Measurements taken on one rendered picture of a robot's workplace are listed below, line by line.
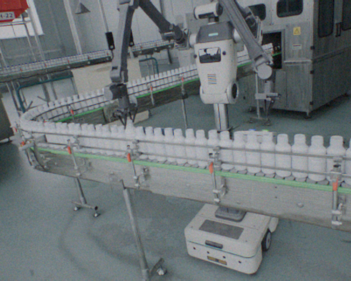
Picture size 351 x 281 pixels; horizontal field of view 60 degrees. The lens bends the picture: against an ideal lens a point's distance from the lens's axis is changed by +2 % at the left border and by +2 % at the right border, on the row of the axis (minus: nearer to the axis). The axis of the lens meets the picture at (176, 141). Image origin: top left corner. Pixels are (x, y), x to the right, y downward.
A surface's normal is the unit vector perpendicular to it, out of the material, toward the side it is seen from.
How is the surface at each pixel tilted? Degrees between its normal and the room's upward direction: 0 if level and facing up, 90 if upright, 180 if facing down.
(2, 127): 90
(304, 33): 90
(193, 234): 31
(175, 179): 90
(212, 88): 90
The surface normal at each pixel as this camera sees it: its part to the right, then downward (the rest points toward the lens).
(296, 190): -0.52, 0.38
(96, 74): 0.64, 0.18
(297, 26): -0.75, 0.33
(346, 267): -0.15, -0.92
